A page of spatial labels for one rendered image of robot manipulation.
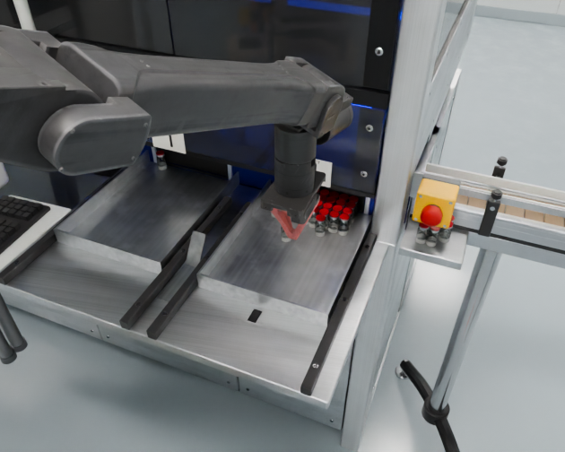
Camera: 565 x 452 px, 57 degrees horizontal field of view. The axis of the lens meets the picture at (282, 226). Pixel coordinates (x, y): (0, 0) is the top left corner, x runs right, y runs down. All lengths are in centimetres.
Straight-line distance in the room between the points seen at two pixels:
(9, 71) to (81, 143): 5
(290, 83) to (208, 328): 52
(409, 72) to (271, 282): 45
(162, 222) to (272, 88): 69
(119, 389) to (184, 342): 108
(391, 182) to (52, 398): 145
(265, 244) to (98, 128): 79
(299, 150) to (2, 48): 42
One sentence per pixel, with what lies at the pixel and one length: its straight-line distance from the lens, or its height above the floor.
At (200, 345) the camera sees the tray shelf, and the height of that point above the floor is 88.
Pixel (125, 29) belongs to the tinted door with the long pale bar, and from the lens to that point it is 115.
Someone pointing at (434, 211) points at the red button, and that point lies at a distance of 100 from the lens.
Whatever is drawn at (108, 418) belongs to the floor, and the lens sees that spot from 194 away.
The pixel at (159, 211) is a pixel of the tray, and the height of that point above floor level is 88.
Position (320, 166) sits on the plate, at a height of 104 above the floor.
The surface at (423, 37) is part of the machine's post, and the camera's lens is 89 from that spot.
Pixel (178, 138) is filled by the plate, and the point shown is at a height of 103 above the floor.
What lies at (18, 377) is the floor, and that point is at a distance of 215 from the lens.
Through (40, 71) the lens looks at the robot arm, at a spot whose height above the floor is 148.
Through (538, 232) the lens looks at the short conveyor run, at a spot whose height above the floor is 92.
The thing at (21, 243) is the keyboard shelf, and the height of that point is 80.
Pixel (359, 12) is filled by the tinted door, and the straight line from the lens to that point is 91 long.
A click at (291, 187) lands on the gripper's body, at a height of 119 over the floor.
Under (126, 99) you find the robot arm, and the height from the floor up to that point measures 145.
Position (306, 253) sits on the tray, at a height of 88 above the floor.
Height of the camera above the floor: 160
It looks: 40 degrees down
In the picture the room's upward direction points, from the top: straight up
